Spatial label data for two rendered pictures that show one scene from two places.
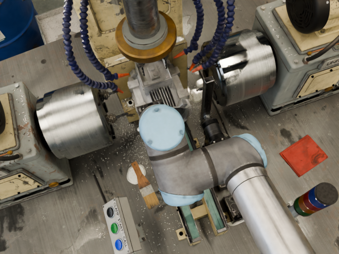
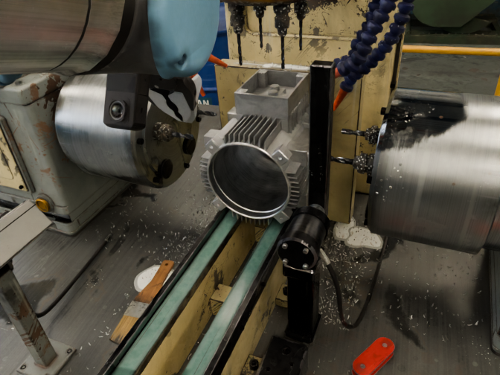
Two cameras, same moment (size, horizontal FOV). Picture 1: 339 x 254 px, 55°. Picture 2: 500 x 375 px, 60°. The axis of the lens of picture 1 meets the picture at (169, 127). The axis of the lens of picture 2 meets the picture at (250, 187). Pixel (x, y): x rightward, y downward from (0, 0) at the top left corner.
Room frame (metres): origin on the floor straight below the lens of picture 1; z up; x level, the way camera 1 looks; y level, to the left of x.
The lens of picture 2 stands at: (0.00, -0.38, 1.45)
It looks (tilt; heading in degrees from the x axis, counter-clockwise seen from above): 35 degrees down; 37
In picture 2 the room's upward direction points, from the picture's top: 4 degrees counter-clockwise
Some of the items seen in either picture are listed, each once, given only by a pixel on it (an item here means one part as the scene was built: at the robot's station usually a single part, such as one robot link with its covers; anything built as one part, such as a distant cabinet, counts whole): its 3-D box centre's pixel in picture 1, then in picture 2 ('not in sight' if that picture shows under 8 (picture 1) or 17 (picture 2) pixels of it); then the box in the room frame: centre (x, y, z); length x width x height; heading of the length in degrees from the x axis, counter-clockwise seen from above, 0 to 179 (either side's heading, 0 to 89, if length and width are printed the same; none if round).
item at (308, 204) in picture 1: (316, 199); not in sight; (0.13, -0.38, 1.14); 0.06 x 0.06 x 0.04
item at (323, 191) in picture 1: (301, 207); not in sight; (0.13, -0.38, 1.01); 0.08 x 0.08 x 0.42; 12
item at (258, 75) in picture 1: (242, 65); (458, 172); (0.67, -0.30, 1.04); 0.41 x 0.25 x 0.25; 102
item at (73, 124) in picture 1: (65, 123); (114, 120); (0.53, 0.37, 1.04); 0.37 x 0.25 x 0.25; 102
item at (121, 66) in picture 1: (148, 69); (292, 136); (0.76, 0.05, 0.97); 0.30 x 0.11 x 0.34; 102
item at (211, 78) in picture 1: (207, 100); (319, 149); (0.50, -0.14, 1.12); 0.04 x 0.03 x 0.26; 12
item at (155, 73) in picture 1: (153, 74); (273, 100); (0.64, 0.03, 1.11); 0.12 x 0.11 x 0.07; 11
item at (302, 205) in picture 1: (311, 202); not in sight; (0.13, -0.38, 1.10); 0.06 x 0.06 x 0.04
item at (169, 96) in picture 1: (159, 96); (267, 155); (0.60, 0.02, 1.01); 0.20 x 0.19 x 0.19; 11
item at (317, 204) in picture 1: (322, 195); not in sight; (0.13, -0.38, 1.19); 0.06 x 0.06 x 0.04
